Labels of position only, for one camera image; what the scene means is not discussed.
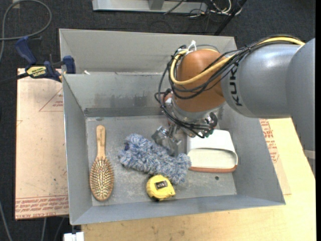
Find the grey metal bin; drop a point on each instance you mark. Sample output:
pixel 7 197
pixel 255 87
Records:
pixel 140 102

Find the yellow tape measure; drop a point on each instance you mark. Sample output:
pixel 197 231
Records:
pixel 160 187

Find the brown cardboard board red print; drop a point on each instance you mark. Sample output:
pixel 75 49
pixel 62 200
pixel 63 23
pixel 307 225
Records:
pixel 40 139

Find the black cylinder on white bracket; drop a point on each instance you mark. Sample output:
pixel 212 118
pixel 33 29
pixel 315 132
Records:
pixel 213 119

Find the blue fluffy duster cloth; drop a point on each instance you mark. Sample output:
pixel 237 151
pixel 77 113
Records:
pixel 150 157

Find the wooden hairbrush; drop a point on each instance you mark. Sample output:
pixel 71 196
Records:
pixel 101 174

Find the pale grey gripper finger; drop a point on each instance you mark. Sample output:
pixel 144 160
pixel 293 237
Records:
pixel 160 135
pixel 174 145

